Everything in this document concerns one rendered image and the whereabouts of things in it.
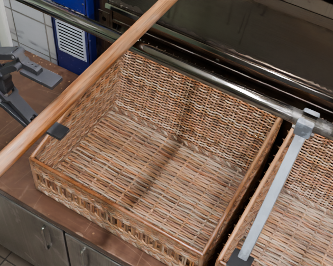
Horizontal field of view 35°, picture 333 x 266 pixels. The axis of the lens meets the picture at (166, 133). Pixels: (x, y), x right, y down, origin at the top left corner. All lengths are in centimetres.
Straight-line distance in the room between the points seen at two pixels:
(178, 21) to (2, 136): 67
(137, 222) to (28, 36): 93
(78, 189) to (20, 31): 81
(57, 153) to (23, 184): 14
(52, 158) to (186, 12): 57
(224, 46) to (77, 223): 65
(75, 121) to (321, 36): 74
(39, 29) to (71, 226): 77
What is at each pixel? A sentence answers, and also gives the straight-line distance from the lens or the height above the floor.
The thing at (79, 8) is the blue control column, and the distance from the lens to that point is 170.
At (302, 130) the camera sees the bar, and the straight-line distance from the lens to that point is 101.
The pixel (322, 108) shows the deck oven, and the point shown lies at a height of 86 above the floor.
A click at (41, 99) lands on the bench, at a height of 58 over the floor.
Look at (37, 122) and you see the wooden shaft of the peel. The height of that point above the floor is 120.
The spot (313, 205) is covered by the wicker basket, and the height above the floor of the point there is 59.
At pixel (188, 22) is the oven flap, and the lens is 149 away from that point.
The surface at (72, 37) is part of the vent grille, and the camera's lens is 180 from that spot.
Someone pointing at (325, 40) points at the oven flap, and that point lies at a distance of 138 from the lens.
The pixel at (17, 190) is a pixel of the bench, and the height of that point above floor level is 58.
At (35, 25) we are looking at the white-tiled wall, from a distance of 195.
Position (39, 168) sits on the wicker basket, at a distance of 146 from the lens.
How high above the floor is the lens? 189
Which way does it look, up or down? 50 degrees down
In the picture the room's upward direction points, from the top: 5 degrees clockwise
